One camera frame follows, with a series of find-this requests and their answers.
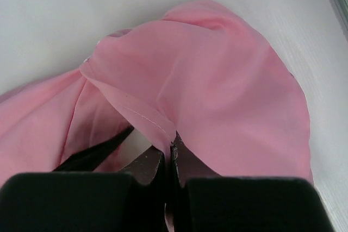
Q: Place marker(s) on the pink pillowcase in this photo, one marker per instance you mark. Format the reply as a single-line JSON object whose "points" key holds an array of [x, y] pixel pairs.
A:
{"points": [[200, 72]]}

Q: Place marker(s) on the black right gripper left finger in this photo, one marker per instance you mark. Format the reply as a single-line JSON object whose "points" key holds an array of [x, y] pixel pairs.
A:
{"points": [[131, 199]]}

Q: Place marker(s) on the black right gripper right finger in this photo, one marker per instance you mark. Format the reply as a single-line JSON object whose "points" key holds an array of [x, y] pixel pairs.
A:
{"points": [[205, 201]]}

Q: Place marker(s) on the white pillow inside pillowcase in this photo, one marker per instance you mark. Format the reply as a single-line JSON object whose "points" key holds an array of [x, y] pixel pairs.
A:
{"points": [[133, 146]]}

